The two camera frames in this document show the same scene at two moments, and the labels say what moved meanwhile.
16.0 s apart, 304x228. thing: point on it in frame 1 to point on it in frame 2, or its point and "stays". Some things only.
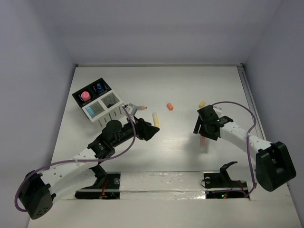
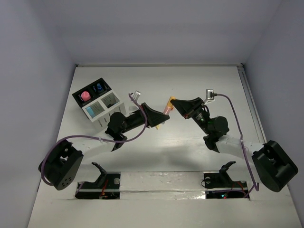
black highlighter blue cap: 99,88 stays
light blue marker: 90,111 stays
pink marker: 203,142 to 166,110
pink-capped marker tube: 85,96 stays
